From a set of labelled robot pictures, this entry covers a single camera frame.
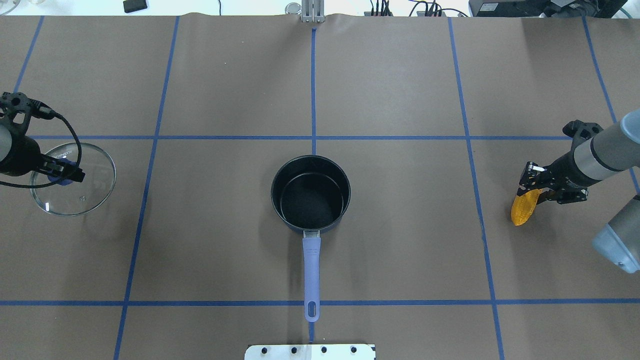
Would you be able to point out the small black device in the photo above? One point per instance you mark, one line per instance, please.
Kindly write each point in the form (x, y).
(131, 6)

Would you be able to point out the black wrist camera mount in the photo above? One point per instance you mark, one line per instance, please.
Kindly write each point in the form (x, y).
(580, 131)

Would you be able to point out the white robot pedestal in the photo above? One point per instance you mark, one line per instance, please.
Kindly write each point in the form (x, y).
(340, 351)

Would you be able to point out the glass lid blue knob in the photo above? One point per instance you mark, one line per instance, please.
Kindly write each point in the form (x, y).
(82, 187)

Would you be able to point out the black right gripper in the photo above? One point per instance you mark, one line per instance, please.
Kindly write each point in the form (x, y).
(563, 167)

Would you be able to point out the aluminium frame post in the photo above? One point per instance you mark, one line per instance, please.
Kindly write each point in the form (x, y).
(313, 11)

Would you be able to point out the yellow toy corn cob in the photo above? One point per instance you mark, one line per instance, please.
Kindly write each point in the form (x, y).
(523, 206)

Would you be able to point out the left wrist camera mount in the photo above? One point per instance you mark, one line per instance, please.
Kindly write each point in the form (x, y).
(17, 110)

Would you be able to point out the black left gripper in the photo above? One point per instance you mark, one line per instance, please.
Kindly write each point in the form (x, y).
(23, 154)

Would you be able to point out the small metal cup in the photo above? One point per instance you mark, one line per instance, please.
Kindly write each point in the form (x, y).
(293, 8)

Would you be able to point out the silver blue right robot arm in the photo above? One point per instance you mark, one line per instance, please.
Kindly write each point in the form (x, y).
(596, 155)

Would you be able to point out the dark blue saucepan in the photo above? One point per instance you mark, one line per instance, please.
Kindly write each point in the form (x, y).
(310, 194)

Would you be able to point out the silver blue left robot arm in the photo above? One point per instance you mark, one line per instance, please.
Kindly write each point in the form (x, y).
(21, 155)

